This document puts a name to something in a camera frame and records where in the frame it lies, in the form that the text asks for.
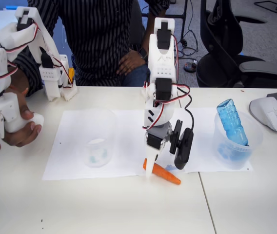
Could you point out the orange carrot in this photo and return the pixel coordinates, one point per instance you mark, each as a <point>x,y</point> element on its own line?
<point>165,174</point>

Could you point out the white leader arm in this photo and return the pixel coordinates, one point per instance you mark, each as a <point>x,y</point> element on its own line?
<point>44,31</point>

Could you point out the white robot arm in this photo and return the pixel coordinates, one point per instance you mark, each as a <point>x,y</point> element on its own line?
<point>161,61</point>

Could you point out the right forearm striped sleeve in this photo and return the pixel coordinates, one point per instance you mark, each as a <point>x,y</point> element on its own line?
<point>28,68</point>

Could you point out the blue plastic bottle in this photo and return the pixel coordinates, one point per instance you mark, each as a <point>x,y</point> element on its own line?
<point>231,122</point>

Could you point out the person's left hand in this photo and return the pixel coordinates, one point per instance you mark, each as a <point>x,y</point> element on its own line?
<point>130,62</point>

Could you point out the person's right hand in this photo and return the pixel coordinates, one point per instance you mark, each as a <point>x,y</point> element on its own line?
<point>19,83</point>

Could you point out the white paper sheet blue stain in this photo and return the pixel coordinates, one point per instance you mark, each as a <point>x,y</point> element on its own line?
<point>202,136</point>

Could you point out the round orange black device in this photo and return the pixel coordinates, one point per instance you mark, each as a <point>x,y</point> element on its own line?
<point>189,66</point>

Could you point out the dark wrist watch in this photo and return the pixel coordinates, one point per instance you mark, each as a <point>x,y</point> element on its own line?
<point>144,53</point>

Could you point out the yellow clamp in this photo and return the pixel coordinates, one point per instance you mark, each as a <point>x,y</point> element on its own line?
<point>72,74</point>

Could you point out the white computer mouse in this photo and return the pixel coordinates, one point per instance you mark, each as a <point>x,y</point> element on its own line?
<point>267,109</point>

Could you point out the black office chair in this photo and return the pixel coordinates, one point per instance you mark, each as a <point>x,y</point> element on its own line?
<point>216,36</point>

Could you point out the person in striped shirt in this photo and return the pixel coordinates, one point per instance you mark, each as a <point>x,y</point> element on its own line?
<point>92,36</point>

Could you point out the black metal stand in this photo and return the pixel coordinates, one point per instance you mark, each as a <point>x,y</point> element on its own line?
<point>184,22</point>

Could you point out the black webcam with mount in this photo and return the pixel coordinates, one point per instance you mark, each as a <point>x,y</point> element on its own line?
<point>183,146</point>

